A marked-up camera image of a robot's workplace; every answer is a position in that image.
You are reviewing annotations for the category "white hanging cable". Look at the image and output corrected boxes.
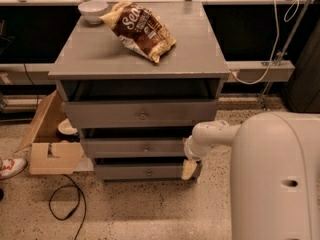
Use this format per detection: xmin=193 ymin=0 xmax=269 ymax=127
xmin=229 ymin=0 xmax=300 ymax=86

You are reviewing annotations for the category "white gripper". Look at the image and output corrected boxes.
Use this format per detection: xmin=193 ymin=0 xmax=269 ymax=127
xmin=181 ymin=136 xmax=211 ymax=180

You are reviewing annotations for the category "grey top drawer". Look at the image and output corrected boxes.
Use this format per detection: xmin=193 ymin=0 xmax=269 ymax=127
xmin=62 ymin=100 xmax=217 ymax=129

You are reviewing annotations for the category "open cardboard box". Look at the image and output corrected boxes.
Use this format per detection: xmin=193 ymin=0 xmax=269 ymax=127
xmin=17 ymin=91 xmax=84 ymax=175

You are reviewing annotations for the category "white ceramic bowl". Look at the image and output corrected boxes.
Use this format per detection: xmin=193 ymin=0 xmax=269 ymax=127
xmin=78 ymin=0 xmax=108 ymax=24

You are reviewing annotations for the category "black floor cable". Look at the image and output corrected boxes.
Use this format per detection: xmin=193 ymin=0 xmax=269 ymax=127
xmin=48 ymin=174 xmax=87 ymax=240

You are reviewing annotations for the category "white plate in box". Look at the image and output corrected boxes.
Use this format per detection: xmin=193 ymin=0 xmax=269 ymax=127
xmin=58 ymin=118 xmax=78 ymax=136

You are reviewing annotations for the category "red white sneaker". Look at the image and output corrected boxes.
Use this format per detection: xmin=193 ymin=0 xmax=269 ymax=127
xmin=0 ymin=158 xmax=27 ymax=180

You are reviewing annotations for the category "metal tripod pole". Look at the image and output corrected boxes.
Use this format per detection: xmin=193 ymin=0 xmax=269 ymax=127
xmin=258 ymin=0 xmax=314 ymax=111

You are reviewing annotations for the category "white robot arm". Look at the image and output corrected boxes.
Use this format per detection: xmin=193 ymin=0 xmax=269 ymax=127
xmin=182 ymin=112 xmax=320 ymax=240

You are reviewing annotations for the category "brown snack bag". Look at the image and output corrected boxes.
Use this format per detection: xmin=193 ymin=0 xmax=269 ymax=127
xmin=100 ymin=2 xmax=176 ymax=63

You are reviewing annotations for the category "dark cabinet at right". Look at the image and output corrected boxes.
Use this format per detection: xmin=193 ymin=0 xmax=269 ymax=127
xmin=283 ymin=20 xmax=320 ymax=113

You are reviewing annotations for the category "grey drawer cabinet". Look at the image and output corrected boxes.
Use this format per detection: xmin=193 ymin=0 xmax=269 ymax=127
xmin=49 ymin=2 xmax=229 ymax=168

